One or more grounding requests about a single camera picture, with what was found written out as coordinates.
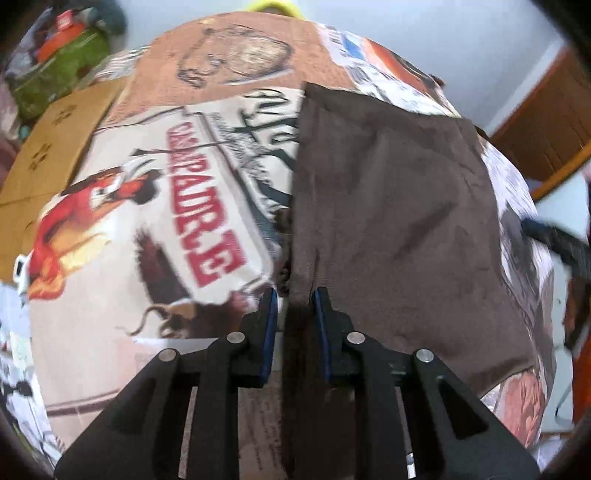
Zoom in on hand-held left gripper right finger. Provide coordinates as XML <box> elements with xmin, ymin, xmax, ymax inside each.
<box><xmin>311</xmin><ymin>286</ymin><xmax>541</xmax><ymax>480</ymax></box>

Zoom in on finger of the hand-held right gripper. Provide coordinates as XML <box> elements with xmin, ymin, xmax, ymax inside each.
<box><xmin>562</xmin><ymin>270</ymin><xmax>591</xmax><ymax>352</ymax></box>
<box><xmin>522</xmin><ymin>217</ymin><xmax>591</xmax><ymax>278</ymax></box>

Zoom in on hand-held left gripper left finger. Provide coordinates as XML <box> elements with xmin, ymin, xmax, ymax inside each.
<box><xmin>54</xmin><ymin>287</ymin><xmax>279</xmax><ymax>480</ymax></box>

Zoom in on brown shirt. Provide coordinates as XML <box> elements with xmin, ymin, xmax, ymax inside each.
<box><xmin>272</xmin><ymin>82</ymin><xmax>539</xmax><ymax>480</ymax></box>

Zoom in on printed bedspread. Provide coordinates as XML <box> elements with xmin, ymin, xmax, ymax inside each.
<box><xmin>25</xmin><ymin>11</ymin><xmax>559</xmax><ymax>462</ymax></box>

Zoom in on wooden lap desk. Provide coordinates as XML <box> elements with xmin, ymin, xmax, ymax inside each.
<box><xmin>0</xmin><ymin>83</ymin><xmax>127</xmax><ymax>282</ymax></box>

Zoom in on yellow foam tube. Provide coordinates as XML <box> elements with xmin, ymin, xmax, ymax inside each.
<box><xmin>247</xmin><ymin>0</ymin><xmax>305</xmax><ymax>19</ymax></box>

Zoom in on orange box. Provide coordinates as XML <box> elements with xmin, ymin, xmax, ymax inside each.
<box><xmin>36</xmin><ymin>25</ymin><xmax>85</xmax><ymax>61</ymax></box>

